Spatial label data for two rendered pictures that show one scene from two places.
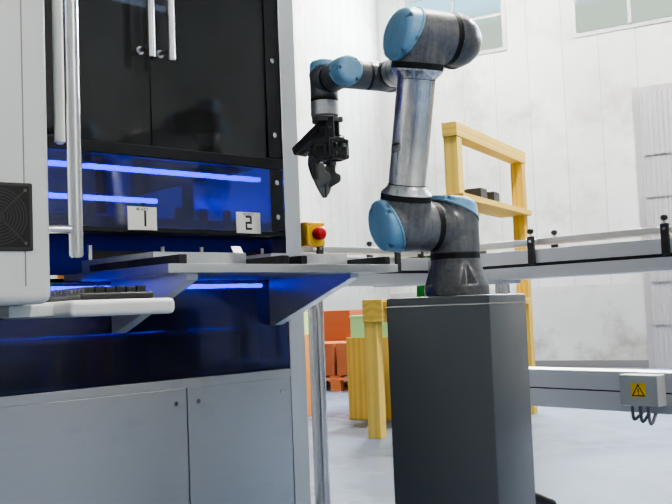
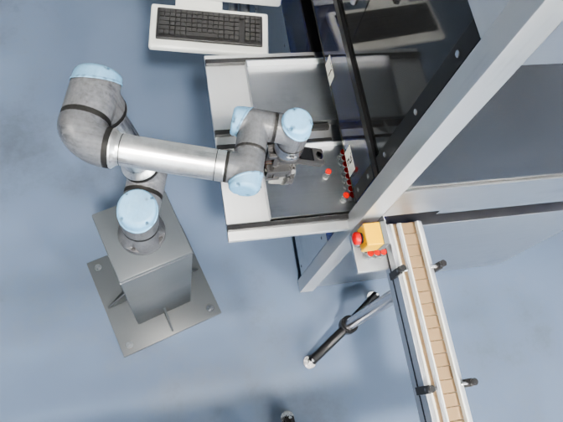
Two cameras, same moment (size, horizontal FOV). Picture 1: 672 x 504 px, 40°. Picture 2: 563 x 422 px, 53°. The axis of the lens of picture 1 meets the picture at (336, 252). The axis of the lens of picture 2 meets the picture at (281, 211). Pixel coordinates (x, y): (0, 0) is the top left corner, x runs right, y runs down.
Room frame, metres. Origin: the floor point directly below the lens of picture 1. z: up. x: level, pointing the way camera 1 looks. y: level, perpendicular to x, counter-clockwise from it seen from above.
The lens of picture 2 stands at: (2.62, -0.68, 2.57)
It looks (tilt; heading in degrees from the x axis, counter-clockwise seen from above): 67 degrees down; 102
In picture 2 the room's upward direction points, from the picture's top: 24 degrees clockwise
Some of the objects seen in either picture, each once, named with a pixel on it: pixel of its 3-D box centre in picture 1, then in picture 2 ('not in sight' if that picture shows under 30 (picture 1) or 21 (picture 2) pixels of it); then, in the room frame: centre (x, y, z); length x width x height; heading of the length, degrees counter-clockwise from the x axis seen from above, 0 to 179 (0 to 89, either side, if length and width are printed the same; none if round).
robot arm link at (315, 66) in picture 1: (324, 81); (293, 130); (2.42, 0.01, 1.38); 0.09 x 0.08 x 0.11; 27
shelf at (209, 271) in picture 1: (235, 273); (284, 139); (2.33, 0.26, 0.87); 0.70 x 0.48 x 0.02; 133
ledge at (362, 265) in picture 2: not in sight; (373, 251); (2.80, 0.10, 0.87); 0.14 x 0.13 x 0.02; 43
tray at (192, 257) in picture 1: (162, 264); (296, 91); (2.27, 0.43, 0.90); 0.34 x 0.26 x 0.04; 43
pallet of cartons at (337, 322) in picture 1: (353, 347); not in sight; (8.97, -0.13, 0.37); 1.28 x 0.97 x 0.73; 150
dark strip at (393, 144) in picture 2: (272, 95); (400, 133); (2.64, 0.17, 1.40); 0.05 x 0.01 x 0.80; 133
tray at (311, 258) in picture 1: (269, 264); (314, 178); (2.50, 0.18, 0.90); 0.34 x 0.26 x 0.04; 43
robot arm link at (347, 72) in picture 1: (346, 73); (253, 130); (2.34, -0.05, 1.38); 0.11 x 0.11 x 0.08; 27
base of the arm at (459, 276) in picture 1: (456, 274); (141, 228); (2.14, -0.28, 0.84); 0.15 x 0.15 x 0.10
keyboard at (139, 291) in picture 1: (80, 295); (209, 26); (1.83, 0.51, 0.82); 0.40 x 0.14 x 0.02; 35
